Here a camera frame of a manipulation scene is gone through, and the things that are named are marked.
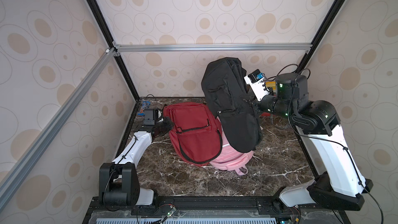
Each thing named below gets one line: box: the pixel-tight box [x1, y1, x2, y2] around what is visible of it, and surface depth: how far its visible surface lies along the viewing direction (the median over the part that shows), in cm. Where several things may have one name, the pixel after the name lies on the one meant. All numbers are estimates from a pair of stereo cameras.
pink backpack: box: [209, 117, 254, 176], surface depth 85 cm
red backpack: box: [162, 102, 223, 166], surface depth 91 cm
